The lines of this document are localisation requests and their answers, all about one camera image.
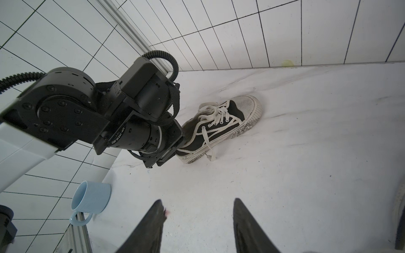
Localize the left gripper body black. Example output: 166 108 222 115
107 117 185 169

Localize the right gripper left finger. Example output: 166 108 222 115
117 200 167 253

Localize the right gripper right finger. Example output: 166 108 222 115
233 198 280 253

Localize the black white sneaker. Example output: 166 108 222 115
392 177 405 251
176 95 263 164

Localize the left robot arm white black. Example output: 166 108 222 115
1 50 185 190

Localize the aluminium rail frame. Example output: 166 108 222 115
54 225 93 253

